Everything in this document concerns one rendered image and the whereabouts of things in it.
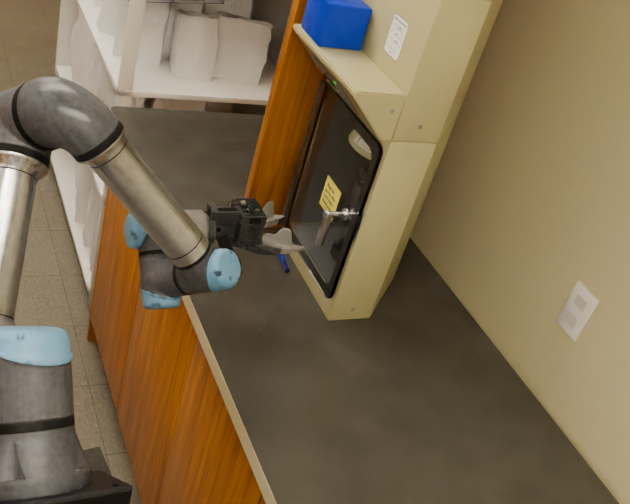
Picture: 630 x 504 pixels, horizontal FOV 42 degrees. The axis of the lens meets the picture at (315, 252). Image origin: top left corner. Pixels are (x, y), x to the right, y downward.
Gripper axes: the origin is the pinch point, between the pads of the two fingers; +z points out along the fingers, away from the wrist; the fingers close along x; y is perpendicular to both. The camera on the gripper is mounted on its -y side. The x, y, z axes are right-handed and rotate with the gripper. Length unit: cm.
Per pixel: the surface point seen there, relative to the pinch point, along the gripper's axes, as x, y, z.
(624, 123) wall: -19, 40, 56
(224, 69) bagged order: 125, -18, 28
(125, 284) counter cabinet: 61, -62, -14
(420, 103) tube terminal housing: -5.4, 35.1, 16.2
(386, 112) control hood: -5.4, 32.7, 9.3
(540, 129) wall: 1, 28, 56
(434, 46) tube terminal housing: -5.5, 46.7, 14.7
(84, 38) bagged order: 192, -39, -6
